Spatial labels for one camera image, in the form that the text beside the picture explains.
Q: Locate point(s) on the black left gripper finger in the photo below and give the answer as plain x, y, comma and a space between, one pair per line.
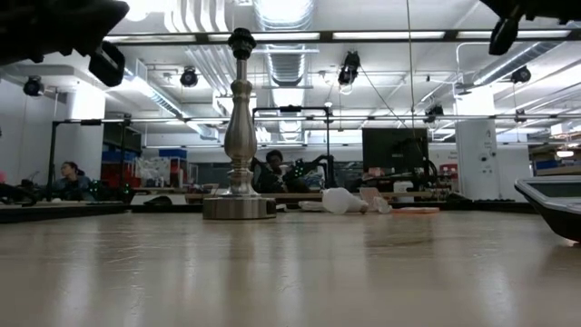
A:
101, 63
116, 63

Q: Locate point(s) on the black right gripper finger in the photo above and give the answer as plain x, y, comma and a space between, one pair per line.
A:
512, 34
498, 41

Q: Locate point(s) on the white lightbulb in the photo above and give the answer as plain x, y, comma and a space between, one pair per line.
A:
338, 201

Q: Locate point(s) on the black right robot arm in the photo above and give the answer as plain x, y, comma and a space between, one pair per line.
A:
567, 9

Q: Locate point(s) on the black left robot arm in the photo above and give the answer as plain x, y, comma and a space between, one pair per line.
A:
13, 27

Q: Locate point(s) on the black ceiling spotlight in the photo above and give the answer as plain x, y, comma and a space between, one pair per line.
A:
189, 77
433, 113
520, 75
349, 68
33, 86

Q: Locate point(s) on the white pillar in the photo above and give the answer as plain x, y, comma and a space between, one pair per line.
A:
476, 159

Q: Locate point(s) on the person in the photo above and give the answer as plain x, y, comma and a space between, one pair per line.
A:
272, 175
72, 181

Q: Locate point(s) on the silver metal lamp stand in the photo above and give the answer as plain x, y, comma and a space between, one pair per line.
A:
240, 136

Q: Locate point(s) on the black computer monitor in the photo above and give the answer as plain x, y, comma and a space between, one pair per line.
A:
395, 150

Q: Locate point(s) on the grey desk calculator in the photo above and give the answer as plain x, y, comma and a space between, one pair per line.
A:
554, 204

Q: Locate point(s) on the small white orange printed packet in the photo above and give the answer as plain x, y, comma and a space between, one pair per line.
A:
415, 210

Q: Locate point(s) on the black background rig frame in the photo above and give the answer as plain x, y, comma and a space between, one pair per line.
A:
327, 145
52, 159

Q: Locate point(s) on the silver ventilation duct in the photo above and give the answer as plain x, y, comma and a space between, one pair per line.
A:
286, 59

